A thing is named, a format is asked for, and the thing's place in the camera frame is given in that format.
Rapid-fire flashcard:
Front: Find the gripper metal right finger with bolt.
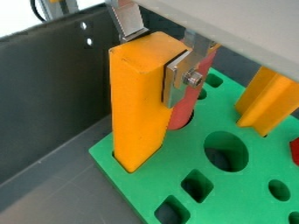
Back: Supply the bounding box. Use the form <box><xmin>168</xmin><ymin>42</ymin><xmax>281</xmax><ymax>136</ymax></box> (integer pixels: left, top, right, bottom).
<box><xmin>163</xmin><ymin>29</ymin><xmax>215</xmax><ymax>109</ymax></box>

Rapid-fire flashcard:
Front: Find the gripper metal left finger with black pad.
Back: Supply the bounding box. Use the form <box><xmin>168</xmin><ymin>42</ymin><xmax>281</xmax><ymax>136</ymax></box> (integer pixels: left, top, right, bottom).
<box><xmin>105</xmin><ymin>0</ymin><xmax>149</xmax><ymax>43</ymax></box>

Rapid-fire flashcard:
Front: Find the yellow rectangular block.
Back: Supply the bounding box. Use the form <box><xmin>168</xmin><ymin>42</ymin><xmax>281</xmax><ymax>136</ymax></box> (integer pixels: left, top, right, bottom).
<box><xmin>108</xmin><ymin>31</ymin><xmax>185</xmax><ymax>172</ymax></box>

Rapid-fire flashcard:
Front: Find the green foam shape board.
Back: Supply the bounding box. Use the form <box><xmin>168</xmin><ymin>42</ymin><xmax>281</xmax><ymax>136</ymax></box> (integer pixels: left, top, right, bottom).
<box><xmin>89</xmin><ymin>70</ymin><xmax>299</xmax><ymax>224</ymax></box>

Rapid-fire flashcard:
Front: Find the red cylinder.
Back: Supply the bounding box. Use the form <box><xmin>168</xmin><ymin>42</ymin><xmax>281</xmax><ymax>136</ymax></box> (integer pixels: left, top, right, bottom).
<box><xmin>168</xmin><ymin>44</ymin><xmax>220</xmax><ymax>130</ymax></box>

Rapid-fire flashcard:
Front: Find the yellow star prism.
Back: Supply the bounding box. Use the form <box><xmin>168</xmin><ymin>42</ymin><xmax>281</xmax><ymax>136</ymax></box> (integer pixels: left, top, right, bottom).
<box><xmin>235</xmin><ymin>66</ymin><xmax>299</xmax><ymax>137</ymax></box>

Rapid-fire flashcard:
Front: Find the small red block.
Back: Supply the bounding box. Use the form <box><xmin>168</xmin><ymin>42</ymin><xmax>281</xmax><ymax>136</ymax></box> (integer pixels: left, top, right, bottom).
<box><xmin>289</xmin><ymin>137</ymin><xmax>299</xmax><ymax>166</ymax></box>

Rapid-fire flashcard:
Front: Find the black cable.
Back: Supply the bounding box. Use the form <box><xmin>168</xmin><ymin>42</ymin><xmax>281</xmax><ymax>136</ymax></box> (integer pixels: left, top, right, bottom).
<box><xmin>29</xmin><ymin>0</ymin><xmax>48</xmax><ymax>23</ymax></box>

